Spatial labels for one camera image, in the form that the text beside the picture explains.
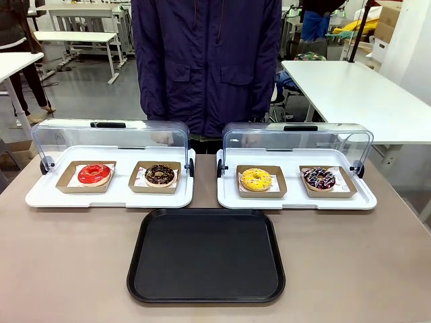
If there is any yellow glazed donut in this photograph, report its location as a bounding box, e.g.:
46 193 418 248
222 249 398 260
239 168 273 192

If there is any chocolate donut with sprinkles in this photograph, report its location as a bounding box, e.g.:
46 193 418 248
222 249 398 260
144 164 176 188

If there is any brown cardboard donut tray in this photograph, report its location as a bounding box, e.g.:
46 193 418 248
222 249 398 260
55 160 117 194
236 164 288 199
128 161 182 195
299 165 358 199

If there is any white display tray base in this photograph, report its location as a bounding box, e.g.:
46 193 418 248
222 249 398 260
216 149 378 211
24 145 196 209

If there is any black plastic serving tray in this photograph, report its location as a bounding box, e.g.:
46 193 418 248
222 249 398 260
126 208 286 305

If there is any dark donut with coloured sprinkles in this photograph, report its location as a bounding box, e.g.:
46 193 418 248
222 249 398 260
302 166 337 191

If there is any red glazed donut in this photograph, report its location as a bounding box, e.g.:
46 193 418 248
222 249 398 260
77 164 112 187

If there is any clear hinged display lid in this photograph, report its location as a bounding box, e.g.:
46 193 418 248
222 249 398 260
222 121 375 179
30 118 191 176

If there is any office chair with chrome base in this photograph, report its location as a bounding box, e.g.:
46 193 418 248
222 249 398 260
266 71 306 123

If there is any person in navy jacket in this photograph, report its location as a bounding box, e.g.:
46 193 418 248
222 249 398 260
131 0 283 155

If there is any white table with white legs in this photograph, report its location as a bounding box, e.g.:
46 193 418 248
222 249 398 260
0 51 45 142
280 59 431 146

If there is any blue cloth on stand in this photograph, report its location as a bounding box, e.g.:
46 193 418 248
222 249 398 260
300 9 331 42

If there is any white workbench with shelf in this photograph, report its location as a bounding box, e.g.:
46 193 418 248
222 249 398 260
33 3 133 85

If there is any yellow bag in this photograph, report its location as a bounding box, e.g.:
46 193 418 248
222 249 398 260
340 16 382 40

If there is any black vertical pole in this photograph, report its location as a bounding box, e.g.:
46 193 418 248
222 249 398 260
347 0 373 63

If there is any white storage box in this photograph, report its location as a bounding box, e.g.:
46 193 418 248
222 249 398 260
372 36 391 63

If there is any cardboard box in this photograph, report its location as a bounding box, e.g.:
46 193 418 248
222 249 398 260
374 3 401 44

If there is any person in dark trousers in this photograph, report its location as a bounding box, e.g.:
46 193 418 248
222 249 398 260
0 0 57 123

